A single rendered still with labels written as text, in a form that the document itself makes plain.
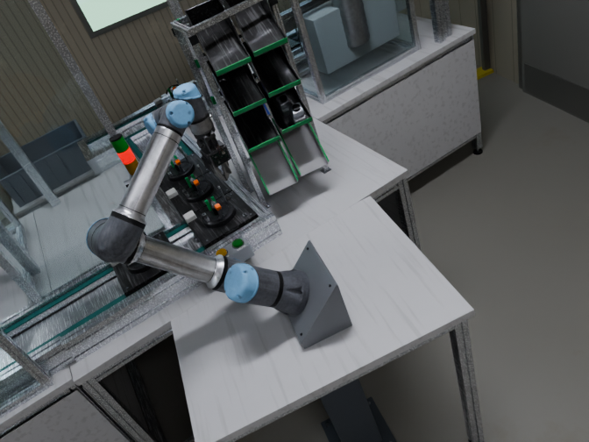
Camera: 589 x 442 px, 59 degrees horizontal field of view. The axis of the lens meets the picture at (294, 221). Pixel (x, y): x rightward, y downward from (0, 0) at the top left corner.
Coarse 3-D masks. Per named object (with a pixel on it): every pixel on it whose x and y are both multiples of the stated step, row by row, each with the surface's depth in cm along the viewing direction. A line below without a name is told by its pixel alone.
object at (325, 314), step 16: (304, 256) 168; (320, 272) 159; (320, 288) 157; (336, 288) 151; (320, 304) 155; (336, 304) 154; (304, 320) 160; (320, 320) 156; (336, 320) 158; (304, 336) 158; (320, 336) 160
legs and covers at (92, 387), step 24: (384, 192) 215; (408, 192) 222; (408, 216) 229; (168, 336) 192; (120, 360) 187; (96, 384) 186; (120, 384) 239; (120, 408) 196; (144, 408) 248; (144, 432) 208
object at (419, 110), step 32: (416, 64) 286; (448, 64) 297; (352, 96) 276; (384, 96) 285; (416, 96) 296; (448, 96) 309; (352, 128) 284; (384, 128) 295; (416, 128) 307; (448, 128) 320; (480, 128) 335; (416, 160) 319
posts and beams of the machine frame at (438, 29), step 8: (432, 0) 280; (440, 0) 280; (432, 8) 283; (440, 8) 283; (432, 16) 287; (440, 16) 285; (432, 24) 290; (440, 24) 288; (440, 32) 290; (440, 40) 293
